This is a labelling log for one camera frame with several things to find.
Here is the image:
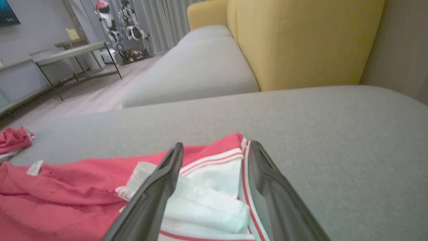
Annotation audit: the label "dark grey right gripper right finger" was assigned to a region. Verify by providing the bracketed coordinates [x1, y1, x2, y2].
[249, 141, 332, 241]

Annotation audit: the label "white ribbed plant pot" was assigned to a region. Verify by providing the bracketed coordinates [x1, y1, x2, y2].
[84, 50, 105, 69]

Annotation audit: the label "white-top black-leg coffee table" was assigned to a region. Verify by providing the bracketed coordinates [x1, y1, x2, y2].
[32, 41, 123, 101]

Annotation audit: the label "grey sofa seat cushion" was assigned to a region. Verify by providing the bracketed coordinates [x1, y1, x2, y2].
[177, 24, 233, 46]
[122, 36, 260, 108]

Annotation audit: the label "white robot on cart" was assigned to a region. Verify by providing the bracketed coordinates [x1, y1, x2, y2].
[79, 0, 201, 52]

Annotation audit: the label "white robot with santa hat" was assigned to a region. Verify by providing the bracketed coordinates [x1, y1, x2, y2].
[95, 0, 117, 42]

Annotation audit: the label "grey-blue TV cabinet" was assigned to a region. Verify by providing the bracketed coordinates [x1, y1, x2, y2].
[0, 47, 77, 115]

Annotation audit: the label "small white floor object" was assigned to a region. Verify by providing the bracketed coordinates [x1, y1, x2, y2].
[100, 49, 117, 65]

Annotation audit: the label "yellow sofa armrest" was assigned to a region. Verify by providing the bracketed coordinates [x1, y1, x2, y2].
[187, 0, 229, 31]

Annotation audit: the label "red shorts with white band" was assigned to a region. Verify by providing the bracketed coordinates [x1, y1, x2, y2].
[0, 125, 35, 163]

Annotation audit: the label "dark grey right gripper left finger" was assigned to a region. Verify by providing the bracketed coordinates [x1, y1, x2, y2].
[101, 142, 185, 241]

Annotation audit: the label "indoor tree with thin trunk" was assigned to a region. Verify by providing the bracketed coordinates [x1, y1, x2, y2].
[62, 0, 90, 42]

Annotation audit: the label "red jersey with striped trim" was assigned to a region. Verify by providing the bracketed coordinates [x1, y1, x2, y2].
[0, 132, 271, 241]

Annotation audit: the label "wall-mounted flat television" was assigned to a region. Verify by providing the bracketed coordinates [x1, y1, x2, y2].
[0, 0, 20, 26]

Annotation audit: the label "yellow sofa back cushion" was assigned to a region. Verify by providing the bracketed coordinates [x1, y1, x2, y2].
[236, 0, 386, 91]
[227, 0, 240, 44]

